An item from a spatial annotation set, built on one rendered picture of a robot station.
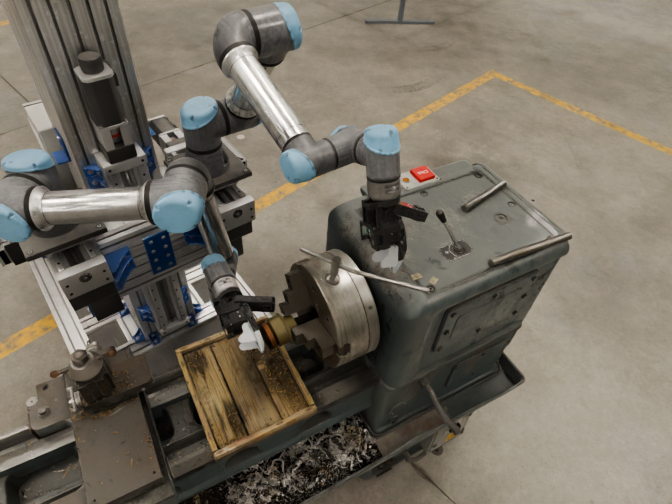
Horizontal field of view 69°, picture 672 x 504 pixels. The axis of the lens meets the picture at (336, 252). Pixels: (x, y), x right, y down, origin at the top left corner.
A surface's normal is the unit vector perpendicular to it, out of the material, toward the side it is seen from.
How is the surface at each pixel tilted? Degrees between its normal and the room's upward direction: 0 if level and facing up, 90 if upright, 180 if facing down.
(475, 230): 0
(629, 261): 0
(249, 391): 0
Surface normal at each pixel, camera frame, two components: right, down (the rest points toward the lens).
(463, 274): 0.07, -0.69
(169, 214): 0.18, 0.72
